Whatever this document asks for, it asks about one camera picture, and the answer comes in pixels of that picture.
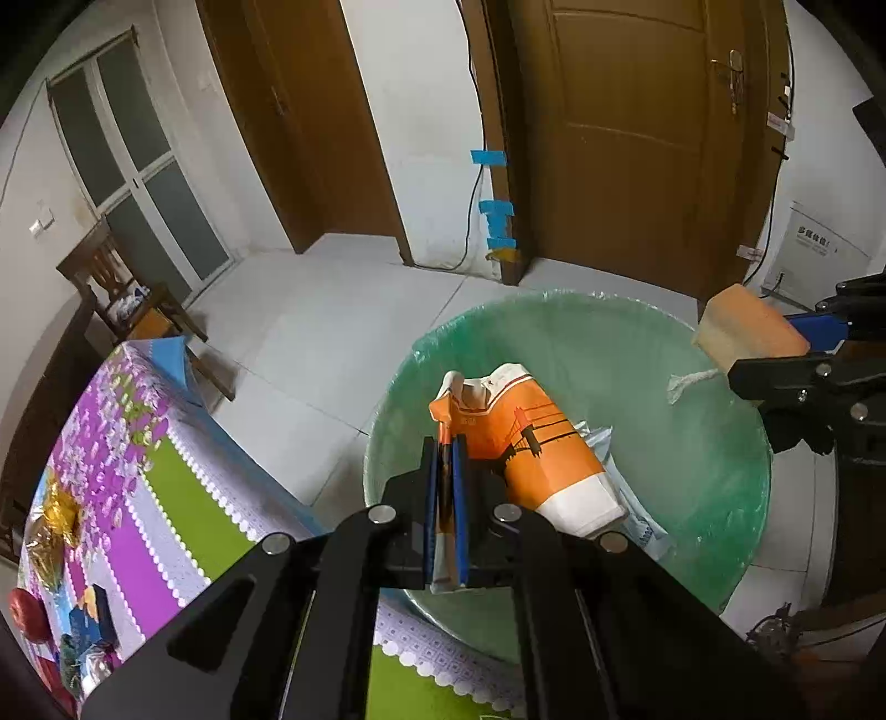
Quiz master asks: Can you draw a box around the brown wooden door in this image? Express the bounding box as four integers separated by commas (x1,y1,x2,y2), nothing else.
197,0,415,268

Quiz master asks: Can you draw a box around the wall hook rack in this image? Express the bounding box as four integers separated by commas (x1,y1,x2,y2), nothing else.
765,69,794,164

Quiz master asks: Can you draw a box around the orange sponge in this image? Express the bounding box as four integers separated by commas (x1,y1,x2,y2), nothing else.
692,282,811,376

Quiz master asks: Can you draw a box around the white red toothpaste box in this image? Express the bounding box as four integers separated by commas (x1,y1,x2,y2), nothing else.
578,422,677,563

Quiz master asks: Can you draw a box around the white wall notice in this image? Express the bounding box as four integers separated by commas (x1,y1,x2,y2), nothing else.
761,200,873,306

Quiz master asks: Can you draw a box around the trash bin with green bag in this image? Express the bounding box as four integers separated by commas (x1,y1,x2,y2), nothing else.
361,289,775,669

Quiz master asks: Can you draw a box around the frosted glass double door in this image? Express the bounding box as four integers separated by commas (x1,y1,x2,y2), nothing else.
45,28,234,289

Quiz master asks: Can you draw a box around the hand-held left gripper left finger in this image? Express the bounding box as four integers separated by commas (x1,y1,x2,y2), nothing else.
78,436,445,720

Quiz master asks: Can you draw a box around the black cable bundle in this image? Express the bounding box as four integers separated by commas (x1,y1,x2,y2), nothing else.
744,602,808,666

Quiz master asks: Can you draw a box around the gold foil wrapper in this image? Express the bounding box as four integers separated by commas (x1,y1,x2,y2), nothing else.
34,485,81,531

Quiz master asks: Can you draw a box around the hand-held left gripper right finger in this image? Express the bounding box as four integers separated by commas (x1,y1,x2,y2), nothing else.
450,436,814,720

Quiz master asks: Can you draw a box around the red apple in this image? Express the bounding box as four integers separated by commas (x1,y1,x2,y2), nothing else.
8,588,50,644

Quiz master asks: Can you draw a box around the orange white paper bag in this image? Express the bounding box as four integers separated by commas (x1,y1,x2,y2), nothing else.
427,363,626,596

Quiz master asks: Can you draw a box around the wooden chair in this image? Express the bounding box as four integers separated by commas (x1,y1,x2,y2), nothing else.
55,218,237,403

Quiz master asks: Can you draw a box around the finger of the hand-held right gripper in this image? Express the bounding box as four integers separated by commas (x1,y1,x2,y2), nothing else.
728,342,886,461
785,273,886,357

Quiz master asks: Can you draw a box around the round wooden table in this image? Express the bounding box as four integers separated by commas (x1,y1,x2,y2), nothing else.
0,291,98,555

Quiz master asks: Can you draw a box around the small torn tissue piece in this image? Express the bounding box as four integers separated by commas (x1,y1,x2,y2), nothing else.
666,369,722,407

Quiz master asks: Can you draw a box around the white blue bundle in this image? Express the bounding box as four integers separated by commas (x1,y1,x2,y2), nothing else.
111,284,153,323

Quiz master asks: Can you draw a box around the yellow green foil wrapper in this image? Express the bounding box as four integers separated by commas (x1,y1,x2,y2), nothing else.
24,529,70,589

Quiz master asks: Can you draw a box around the metal door handle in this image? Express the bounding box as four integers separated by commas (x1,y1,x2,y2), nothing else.
709,48,749,116

